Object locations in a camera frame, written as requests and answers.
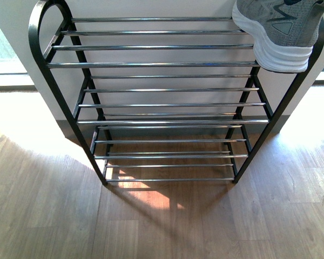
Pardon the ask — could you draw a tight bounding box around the grey sneaker one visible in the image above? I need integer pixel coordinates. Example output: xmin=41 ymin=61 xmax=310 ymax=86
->
xmin=232 ymin=1 xmax=324 ymax=73

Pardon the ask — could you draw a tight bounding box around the black metal shoe rack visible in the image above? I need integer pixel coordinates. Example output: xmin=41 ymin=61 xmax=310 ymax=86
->
xmin=28 ymin=1 xmax=324 ymax=185

